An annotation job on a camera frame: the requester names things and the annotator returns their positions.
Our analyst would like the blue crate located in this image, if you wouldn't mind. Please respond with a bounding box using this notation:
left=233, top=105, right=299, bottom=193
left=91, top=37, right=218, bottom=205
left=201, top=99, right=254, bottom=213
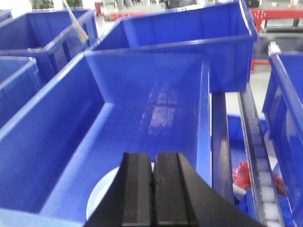
left=0, top=8, right=98, bottom=84
left=0, top=51, right=234, bottom=227
left=90, top=0, right=258, bottom=93
left=0, top=56, right=43, bottom=126
left=262, top=52, right=303, bottom=227

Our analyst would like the blue crate far left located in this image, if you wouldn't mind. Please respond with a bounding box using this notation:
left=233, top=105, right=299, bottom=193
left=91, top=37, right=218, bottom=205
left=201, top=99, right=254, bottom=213
left=0, top=8, right=98, bottom=84

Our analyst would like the blue crate upper left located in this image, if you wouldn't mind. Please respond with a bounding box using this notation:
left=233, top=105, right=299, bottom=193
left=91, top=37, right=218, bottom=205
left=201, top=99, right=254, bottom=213
left=0, top=56, right=43, bottom=126

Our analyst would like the red white patterned object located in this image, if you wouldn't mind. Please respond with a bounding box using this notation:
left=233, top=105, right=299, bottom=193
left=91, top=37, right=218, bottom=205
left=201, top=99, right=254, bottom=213
left=232, top=161, right=287, bottom=197

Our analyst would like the blue bin lower right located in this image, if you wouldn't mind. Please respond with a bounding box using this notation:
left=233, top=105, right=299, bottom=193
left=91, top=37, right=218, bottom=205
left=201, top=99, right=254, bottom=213
left=227, top=113, right=294, bottom=227

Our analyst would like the blue crate upper middle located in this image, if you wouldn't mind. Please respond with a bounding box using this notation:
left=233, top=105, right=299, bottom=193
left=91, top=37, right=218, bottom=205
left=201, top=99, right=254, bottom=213
left=0, top=51, right=234, bottom=227

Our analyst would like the wooden stick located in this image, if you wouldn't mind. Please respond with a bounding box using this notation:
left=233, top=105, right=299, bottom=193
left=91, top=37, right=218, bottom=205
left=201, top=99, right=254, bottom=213
left=62, top=0, right=89, bottom=43

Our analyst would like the red conveyor frame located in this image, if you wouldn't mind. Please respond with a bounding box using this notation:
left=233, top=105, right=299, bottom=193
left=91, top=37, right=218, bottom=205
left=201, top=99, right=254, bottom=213
left=251, top=8, right=303, bottom=70

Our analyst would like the roller conveyor rail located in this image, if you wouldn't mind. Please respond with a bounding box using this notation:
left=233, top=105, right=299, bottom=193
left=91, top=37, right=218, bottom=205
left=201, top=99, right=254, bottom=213
left=238, top=83, right=285, bottom=227

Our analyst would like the light blue plate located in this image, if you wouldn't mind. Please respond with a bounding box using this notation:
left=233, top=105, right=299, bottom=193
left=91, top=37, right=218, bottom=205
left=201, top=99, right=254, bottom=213
left=86, top=162, right=156, bottom=222

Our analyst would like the blue crate upper right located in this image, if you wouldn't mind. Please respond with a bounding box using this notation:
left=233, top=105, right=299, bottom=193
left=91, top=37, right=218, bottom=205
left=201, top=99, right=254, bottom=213
left=262, top=52, right=303, bottom=227

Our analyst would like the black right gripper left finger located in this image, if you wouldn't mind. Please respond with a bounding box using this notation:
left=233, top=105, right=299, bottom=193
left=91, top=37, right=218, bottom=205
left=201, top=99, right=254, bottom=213
left=84, top=153, right=153, bottom=227

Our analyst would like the blue crate far middle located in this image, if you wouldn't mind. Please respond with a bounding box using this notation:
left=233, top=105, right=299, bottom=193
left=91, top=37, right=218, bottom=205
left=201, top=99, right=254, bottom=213
left=90, top=0, right=258, bottom=93

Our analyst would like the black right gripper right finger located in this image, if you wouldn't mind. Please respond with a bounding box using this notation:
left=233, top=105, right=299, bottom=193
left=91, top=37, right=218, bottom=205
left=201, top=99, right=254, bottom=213
left=154, top=152, right=262, bottom=227

